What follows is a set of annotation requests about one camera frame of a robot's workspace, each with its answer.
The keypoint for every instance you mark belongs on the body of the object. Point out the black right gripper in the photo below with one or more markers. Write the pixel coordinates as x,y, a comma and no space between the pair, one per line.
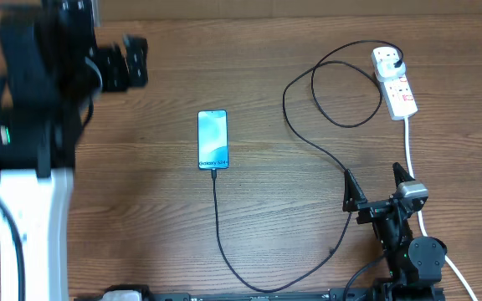
354,201

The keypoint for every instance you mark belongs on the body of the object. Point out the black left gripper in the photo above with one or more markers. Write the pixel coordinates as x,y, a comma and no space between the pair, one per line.
121,79

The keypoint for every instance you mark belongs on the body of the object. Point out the Samsung Galaxy smartphone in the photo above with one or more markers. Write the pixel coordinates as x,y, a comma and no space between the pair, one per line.
212,139

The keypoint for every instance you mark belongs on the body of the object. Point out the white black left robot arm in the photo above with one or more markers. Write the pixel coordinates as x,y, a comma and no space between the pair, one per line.
55,71

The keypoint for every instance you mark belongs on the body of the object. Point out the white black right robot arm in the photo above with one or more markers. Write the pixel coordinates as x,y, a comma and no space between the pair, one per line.
414,263

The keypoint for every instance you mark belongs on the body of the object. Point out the white charger adapter plug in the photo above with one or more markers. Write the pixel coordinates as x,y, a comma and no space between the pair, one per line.
387,71

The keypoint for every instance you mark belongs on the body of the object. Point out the white power strip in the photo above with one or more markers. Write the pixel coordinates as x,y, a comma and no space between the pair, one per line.
397,93

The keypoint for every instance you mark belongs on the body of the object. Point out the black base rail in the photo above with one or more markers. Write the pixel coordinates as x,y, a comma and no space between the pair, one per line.
143,293

